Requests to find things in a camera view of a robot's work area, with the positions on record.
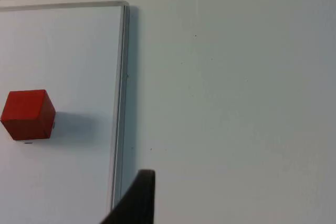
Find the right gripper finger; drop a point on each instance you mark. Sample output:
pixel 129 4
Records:
pixel 139 203

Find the red cube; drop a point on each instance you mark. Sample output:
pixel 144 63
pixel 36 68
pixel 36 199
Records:
pixel 27 115

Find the grey-framed whiteboard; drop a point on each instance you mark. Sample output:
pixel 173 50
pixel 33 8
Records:
pixel 73 77

